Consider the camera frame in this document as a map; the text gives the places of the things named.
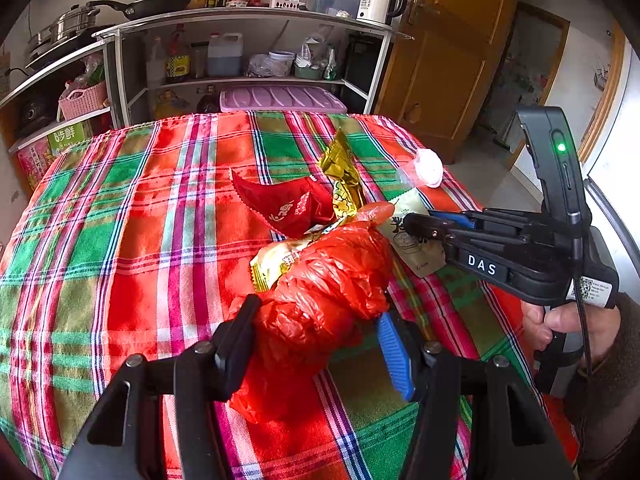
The yellow snack wrapper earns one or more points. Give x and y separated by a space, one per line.
280 262

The person's right hand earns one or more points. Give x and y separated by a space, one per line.
565 320

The low white shelf rack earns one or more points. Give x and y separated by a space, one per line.
50 72

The red green plaid tablecloth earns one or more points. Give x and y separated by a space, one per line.
125 260

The yellow label sauce bottle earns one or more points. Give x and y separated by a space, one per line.
177 62

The beige green snack wrapper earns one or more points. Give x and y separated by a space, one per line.
420 260

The plastic jug of dark liquid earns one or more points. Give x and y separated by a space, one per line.
225 57

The crumpled clear plastic bag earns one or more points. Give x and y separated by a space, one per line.
260 66

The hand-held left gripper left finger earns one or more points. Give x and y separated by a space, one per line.
240 345

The red snack wrapper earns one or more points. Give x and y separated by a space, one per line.
285 205

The black gas stove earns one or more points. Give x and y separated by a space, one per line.
55 57

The wooden door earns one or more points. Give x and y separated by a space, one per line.
450 60

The green bowl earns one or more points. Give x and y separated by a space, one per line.
307 72

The black cooking pot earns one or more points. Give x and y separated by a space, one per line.
32 115

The white lidded tub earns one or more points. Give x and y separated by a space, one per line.
282 64

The yellow printed bag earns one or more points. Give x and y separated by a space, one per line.
170 102

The person's right forearm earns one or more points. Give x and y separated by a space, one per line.
610 400

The red plastic bag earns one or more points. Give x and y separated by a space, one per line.
320 310

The bunch of food bags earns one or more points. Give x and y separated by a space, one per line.
317 52

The grey metal shelf rack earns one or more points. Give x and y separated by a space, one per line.
116 85

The small tan door ornament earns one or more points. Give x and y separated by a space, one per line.
413 112

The gold foil wrapper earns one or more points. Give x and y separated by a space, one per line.
345 175

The black wok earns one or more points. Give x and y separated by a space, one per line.
155 4

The green yellow carton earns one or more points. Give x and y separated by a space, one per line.
70 137

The orange sausage casing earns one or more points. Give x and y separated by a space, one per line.
375 212

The dark glass jar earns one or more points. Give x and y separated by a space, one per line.
198 62

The purple plastic lid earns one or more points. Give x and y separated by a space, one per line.
280 99

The clear plastic bottle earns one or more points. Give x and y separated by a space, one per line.
156 65

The steel steamer pot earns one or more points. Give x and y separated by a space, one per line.
65 27

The red pink box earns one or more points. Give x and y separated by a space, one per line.
35 167

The dark wooden doorway frame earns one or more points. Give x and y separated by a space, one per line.
547 15

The white electric kettle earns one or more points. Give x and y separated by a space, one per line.
375 2

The pink woven basket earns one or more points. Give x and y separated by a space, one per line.
82 102

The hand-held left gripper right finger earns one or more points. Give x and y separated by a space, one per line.
395 355

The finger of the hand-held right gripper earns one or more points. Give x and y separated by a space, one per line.
457 219
425 227

